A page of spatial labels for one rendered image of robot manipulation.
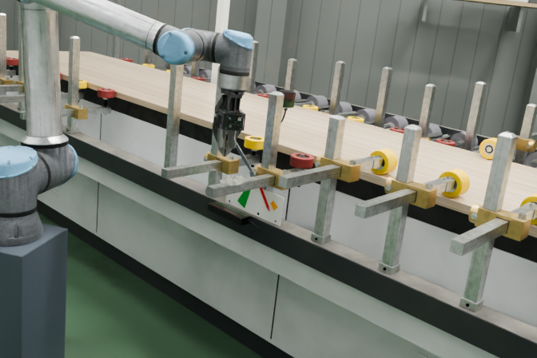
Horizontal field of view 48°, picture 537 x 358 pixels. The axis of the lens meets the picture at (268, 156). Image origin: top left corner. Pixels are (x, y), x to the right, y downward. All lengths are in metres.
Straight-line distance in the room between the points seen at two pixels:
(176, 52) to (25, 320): 0.96
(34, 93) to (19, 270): 0.56
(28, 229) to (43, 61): 0.53
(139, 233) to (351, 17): 4.03
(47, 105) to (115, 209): 1.18
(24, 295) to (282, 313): 0.95
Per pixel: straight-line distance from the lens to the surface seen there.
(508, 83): 6.49
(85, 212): 3.40
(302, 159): 2.02
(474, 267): 1.64
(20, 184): 1.96
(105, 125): 3.12
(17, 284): 1.98
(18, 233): 2.01
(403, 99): 6.45
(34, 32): 2.05
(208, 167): 2.08
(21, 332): 2.06
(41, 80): 2.06
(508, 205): 1.92
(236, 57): 1.75
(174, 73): 2.30
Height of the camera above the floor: 1.41
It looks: 15 degrees down
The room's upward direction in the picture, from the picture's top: 6 degrees clockwise
